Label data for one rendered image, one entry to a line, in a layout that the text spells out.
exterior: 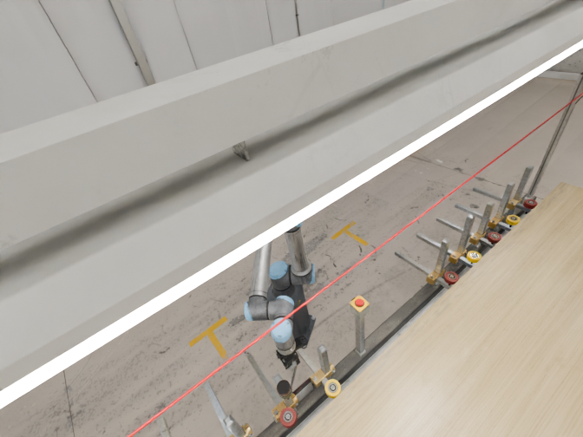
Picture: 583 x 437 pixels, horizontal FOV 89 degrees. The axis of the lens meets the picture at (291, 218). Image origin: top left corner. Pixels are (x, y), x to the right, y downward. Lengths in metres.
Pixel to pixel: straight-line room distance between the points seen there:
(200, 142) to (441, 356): 1.71
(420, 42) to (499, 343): 1.71
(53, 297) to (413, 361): 1.67
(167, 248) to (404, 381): 1.58
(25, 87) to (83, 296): 3.07
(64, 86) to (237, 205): 3.08
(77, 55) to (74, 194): 3.07
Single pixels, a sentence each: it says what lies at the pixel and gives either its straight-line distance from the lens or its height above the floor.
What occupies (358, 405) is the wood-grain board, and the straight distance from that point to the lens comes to 1.69.
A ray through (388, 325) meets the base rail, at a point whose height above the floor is 0.70.
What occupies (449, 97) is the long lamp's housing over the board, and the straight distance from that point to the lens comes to 0.47.
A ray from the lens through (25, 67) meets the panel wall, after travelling 3.29.
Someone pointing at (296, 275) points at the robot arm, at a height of 0.87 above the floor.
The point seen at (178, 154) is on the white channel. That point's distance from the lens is 0.25.
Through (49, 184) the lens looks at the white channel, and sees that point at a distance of 0.25.
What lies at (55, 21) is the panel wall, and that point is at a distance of 3.29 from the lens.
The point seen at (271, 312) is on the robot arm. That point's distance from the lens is 1.43.
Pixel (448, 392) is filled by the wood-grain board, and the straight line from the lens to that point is 1.77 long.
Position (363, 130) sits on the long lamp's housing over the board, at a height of 2.37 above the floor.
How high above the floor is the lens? 2.52
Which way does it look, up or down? 40 degrees down
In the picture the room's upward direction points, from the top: 12 degrees counter-clockwise
